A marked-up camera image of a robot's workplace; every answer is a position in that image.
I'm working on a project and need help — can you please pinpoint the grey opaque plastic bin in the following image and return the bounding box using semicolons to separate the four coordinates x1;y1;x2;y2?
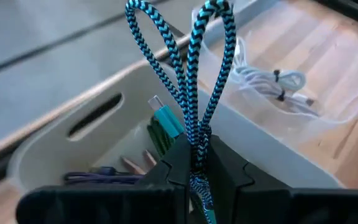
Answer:
6;58;344;194

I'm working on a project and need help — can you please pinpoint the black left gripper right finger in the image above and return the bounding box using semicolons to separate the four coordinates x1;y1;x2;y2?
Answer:
203;135;291;224

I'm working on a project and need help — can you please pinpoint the green braided cable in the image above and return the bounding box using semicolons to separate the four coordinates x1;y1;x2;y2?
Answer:
147;115;176;158

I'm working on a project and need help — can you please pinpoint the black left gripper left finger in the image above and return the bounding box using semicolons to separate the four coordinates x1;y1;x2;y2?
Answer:
137;133;192;224

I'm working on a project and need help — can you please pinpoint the purple braided cable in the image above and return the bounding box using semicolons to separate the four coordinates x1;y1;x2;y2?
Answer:
63;166;145;185

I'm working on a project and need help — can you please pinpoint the thin white cable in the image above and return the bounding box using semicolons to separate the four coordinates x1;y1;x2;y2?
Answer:
232;35;250;74

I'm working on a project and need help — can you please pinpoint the teal black braided cable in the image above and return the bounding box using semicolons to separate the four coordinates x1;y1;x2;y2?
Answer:
125;0;237;224

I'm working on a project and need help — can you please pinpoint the clear plastic bin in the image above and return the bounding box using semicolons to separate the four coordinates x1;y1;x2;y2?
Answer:
191;0;358;150

